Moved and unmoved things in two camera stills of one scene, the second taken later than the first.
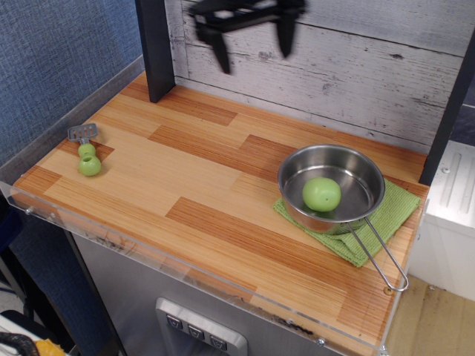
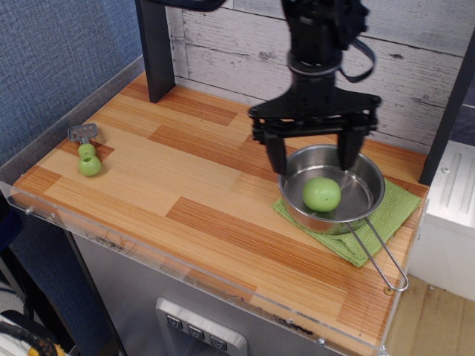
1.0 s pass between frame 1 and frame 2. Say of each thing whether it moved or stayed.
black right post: stayed
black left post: stayed
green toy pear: stayed
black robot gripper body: moved
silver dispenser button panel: stayed
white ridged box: stayed
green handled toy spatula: stayed
